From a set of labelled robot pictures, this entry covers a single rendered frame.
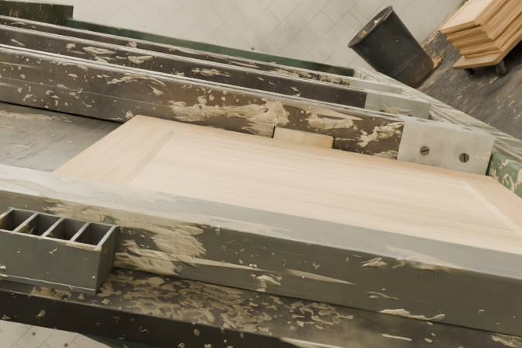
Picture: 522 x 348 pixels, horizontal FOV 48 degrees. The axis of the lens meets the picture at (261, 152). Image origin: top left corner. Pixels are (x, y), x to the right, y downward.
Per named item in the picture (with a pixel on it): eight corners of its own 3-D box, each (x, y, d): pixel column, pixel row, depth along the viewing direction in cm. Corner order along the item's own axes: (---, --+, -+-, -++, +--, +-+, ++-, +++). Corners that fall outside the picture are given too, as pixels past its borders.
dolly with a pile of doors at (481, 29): (565, 18, 362) (524, -31, 356) (506, 78, 361) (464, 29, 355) (512, 29, 423) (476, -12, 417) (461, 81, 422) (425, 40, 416)
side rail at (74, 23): (349, 98, 222) (354, 69, 220) (63, 47, 220) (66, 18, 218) (346, 95, 230) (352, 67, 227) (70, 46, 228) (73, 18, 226)
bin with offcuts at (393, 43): (450, 56, 494) (399, 0, 485) (408, 99, 494) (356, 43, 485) (426, 60, 545) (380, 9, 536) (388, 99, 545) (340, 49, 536)
